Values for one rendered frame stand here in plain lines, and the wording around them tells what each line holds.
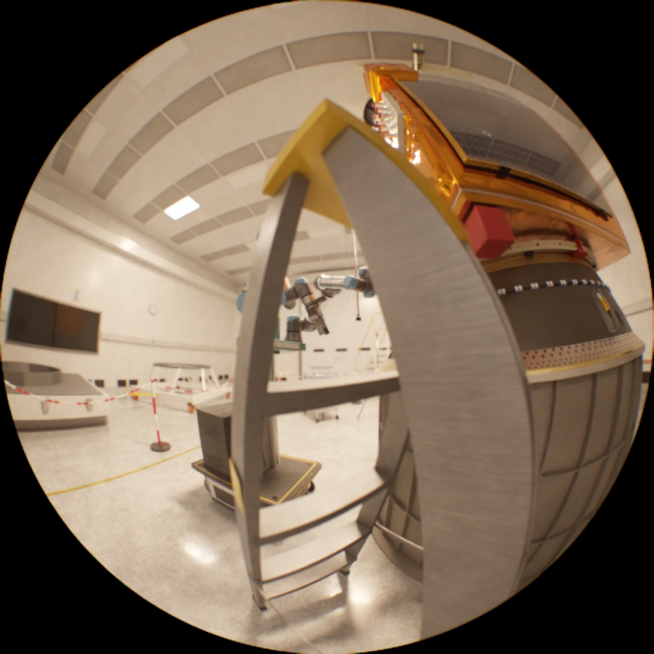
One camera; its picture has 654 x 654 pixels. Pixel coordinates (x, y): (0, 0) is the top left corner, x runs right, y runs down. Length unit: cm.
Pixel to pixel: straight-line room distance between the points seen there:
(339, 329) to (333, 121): 887
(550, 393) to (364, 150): 81
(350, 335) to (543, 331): 841
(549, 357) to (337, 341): 856
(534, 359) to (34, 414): 442
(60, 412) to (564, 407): 443
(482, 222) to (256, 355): 74
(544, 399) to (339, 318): 870
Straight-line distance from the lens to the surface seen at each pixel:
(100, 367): 727
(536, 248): 114
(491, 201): 86
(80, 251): 744
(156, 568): 163
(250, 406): 24
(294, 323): 165
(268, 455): 181
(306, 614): 133
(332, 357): 896
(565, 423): 90
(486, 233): 75
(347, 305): 914
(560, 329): 91
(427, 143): 110
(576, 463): 103
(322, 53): 402
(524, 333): 87
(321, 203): 32
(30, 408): 379
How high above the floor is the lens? 126
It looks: 8 degrees up
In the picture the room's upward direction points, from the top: 1 degrees counter-clockwise
